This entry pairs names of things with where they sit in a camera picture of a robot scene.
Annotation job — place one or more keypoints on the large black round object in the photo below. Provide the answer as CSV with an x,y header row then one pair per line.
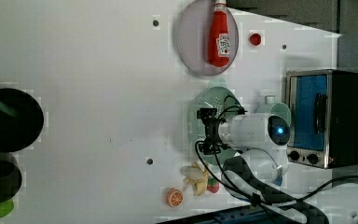
x,y
17,133

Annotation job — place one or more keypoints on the peeled toy banana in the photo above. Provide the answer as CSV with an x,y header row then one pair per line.
x,y
197,177

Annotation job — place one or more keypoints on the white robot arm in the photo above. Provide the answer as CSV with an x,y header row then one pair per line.
x,y
250,154

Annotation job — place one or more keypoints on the green toy lime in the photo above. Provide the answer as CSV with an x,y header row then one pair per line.
x,y
6,208

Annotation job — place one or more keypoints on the small red toy tomato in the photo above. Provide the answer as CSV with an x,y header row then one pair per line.
x,y
255,39

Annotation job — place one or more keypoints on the green plastic strainer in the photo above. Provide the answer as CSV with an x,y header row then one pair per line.
x,y
214,97

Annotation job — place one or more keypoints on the green cup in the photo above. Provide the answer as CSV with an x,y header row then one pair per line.
x,y
272,106

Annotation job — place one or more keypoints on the pink round plate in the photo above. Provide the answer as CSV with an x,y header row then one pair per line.
x,y
192,35

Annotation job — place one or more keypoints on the toy orange half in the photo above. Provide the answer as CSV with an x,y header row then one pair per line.
x,y
174,197

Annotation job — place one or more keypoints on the toy strawberry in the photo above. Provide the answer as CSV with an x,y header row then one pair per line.
x,y
213,185

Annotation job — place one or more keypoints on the red ketchup bottle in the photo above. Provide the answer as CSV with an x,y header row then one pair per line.
x,y
218,40

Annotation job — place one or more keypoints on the black toaster oven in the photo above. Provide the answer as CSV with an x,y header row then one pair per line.
x,y
324,118

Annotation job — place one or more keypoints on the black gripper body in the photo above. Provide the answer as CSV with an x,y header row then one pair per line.
x,y
210,144

